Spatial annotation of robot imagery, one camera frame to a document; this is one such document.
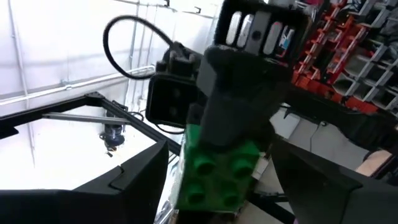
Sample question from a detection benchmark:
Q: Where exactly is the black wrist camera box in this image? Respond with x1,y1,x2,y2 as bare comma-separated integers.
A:
145,73,201,129

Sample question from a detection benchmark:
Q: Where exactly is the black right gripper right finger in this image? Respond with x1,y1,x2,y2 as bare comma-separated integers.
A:
271,138,398,224

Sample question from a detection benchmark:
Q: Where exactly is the shelving with orange bins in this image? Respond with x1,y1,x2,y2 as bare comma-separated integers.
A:
292,0,398,116

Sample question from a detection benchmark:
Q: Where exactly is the black camera cable loop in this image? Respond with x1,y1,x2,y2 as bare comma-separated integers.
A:
103,14,175,81

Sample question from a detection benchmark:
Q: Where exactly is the black overhead camera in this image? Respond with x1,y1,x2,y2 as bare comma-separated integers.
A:
99,123,127,153

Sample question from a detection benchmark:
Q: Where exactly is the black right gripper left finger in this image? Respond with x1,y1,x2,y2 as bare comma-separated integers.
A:
0,140,170,224

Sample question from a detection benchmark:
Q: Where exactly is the small green square brick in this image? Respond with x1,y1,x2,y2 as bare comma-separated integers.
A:
174,123,266,215

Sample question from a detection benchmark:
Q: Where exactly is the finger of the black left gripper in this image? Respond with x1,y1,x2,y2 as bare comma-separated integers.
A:
195,45,293,150
175,210,246,224

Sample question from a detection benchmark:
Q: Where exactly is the silver camera mount bar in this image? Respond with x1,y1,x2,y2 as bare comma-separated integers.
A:
42,111,133,124

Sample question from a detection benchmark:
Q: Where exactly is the black aluminium table frame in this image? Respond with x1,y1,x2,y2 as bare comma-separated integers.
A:
0,91,186,156

